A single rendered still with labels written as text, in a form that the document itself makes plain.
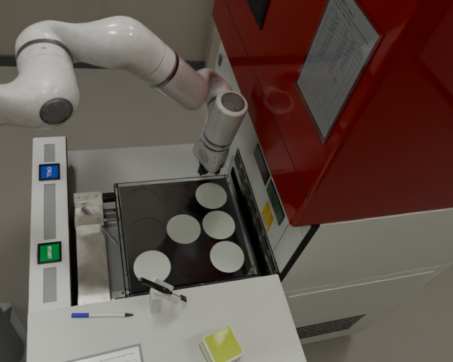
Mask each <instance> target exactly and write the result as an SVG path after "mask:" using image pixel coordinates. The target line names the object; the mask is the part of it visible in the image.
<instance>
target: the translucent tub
mask: <svg viewBox="0 0 453 362"><path fill-rule="evenodd" d="M201 339H202V341H201V343H200V344H199V347H200V349H201V352H202V354H203V356H204V358H205V360H206V362H237V361H239V360H240V357H241V356H243V355H244V354H245V351H244V349H243V347H242V346H241V344H240V342H239V340H238V338H237V336H236V334H235V332H234V331H233V329H232V327H231V325H230V324H227V325H225V326H223V327H221V328H219V329H217V330H215V331H213V332H211V333H209V334H207V335H205V336H203V337H201Z"/></svg>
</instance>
